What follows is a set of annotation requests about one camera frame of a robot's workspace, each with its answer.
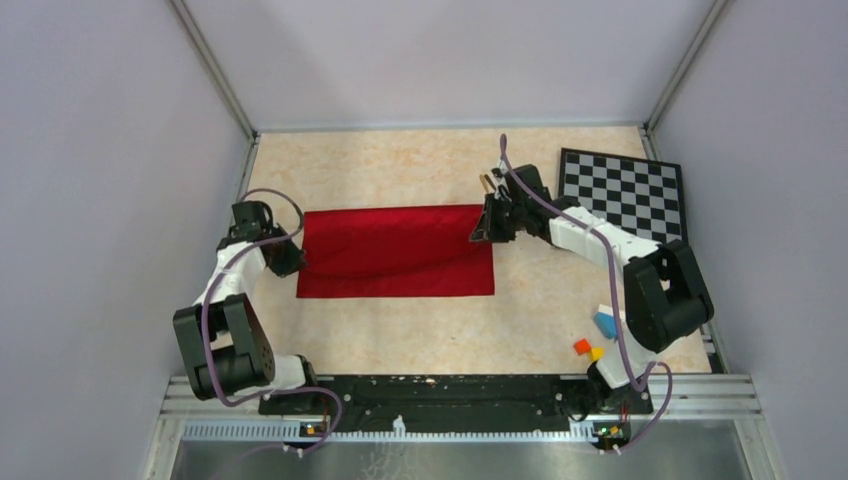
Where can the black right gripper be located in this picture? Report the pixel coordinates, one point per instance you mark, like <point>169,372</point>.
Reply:
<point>487,231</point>

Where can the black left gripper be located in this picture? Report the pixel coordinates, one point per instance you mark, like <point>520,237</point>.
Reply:
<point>291,263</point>

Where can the red cloth napkin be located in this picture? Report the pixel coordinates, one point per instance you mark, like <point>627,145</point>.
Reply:
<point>412,251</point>

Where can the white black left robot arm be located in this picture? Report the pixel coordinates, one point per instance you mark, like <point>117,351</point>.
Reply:
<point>222,327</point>

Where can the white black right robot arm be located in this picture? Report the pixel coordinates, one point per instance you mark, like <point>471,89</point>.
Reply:
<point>658,293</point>

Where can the gold spoon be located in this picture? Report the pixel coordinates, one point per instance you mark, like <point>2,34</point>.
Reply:
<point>488,184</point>

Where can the black and white chessboard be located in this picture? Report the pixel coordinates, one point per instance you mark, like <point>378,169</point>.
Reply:
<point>634,203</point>

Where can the blue block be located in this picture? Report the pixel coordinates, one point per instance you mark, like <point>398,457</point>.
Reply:
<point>606,324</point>

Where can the orange block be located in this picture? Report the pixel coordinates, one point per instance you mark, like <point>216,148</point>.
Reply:
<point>582,347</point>

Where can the yellow block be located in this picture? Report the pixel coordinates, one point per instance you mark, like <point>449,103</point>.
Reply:
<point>596,353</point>

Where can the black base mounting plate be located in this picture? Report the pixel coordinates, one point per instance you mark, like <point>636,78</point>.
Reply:
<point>457,403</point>

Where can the aluminium frame rail front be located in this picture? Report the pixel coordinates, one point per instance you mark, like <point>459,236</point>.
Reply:
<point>687,397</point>

